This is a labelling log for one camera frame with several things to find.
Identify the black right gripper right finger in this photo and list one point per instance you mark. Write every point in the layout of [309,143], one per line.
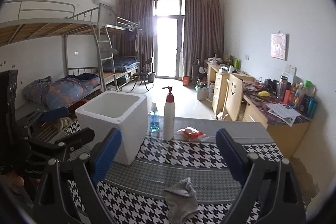
[272,183]

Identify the anime wall picture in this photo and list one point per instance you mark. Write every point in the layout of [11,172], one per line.
[278,46]

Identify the orange bag by door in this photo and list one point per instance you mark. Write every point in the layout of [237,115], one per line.
[185,80]

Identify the metal bunk bed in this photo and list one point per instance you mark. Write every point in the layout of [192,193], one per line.
[36,45]

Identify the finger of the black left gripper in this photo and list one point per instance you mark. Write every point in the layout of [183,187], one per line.
[62,148]
[38,118]

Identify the person right hand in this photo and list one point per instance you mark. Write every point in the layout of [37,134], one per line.
[20,182]

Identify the grey sock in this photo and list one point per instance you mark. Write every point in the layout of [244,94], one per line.
[181,200]

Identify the red snack packet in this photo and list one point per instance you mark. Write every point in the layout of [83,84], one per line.
[191,134]

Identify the yellow banana on desk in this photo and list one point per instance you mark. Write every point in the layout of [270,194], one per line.
[263,94]

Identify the right grey curtain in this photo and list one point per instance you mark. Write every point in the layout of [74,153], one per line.
[203,36]

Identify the white trash bin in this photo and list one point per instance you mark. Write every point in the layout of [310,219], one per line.
[202,91]

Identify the papers on desk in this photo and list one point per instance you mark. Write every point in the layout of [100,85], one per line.
[284,112]

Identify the houndstooth table cloth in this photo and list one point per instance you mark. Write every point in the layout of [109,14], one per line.
[134,193]

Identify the black folding chair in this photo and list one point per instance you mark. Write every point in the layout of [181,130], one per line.
[144,73]

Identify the teal cylinder bottle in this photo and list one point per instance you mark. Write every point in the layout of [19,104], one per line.
[311,107]

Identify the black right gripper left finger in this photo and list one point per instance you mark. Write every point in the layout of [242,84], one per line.
[54,204]

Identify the wooden smiley face chair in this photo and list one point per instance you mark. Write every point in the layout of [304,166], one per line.
[234,97]

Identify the left grey curtain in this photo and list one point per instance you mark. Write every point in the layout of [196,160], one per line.
[136,41]

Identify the white pump bottle red cap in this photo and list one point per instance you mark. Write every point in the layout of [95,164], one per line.
[169,116]

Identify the wooden desk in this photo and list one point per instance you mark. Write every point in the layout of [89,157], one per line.
[255,109]

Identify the white air conditioner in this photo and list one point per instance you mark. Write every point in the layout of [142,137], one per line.
[109,3]

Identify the white styrofoam box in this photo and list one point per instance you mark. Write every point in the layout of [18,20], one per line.
[124,111]

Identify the blue patterned quilt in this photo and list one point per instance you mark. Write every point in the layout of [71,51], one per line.
[61,93]

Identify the blue liquid spray bottle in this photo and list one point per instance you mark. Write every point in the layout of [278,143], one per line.
[154,118]

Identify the grey curtain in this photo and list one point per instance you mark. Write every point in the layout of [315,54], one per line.
[203,36]
[136,41]

